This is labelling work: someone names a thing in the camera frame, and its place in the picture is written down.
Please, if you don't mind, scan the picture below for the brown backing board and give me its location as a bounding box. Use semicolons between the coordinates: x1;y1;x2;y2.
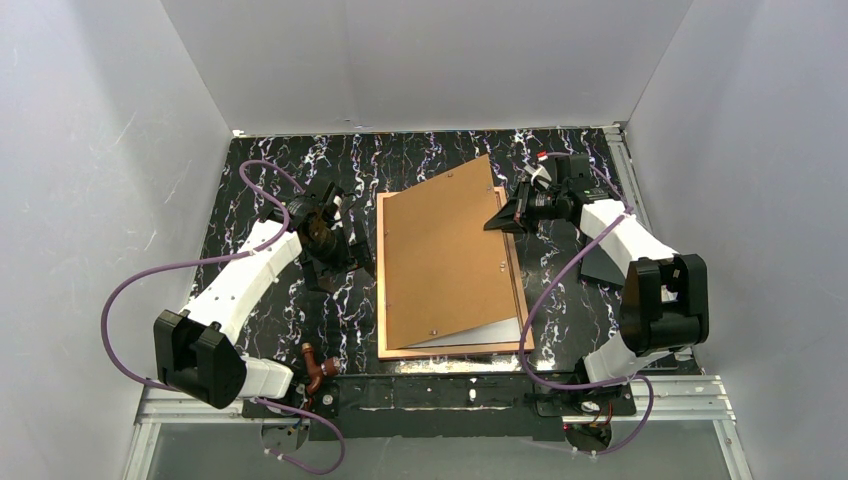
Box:
377;155;526;359

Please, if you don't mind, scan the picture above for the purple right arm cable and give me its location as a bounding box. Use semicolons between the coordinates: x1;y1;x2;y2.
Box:
517;150;656;457

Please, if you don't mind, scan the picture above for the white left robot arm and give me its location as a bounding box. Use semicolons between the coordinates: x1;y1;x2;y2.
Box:
153;219;307;409

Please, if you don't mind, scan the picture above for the aluminium front rail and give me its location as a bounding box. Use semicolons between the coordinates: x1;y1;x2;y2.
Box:
121;375;752;479

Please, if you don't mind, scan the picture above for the aluminium rail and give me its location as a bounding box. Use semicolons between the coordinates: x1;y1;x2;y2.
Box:
121;375;752;479
604;123;690;359

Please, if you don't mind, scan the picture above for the printed photo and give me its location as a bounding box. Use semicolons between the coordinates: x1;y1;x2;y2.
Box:
410;317;522;348

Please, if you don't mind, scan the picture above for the aluminium right side rail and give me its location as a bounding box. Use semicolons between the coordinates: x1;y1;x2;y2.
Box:
604;123;690;359

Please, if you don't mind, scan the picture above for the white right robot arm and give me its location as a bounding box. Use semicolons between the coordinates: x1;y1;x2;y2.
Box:
484;180;709;391

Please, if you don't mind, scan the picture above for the copper pipe fitting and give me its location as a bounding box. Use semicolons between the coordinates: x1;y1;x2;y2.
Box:
301;343;342;396

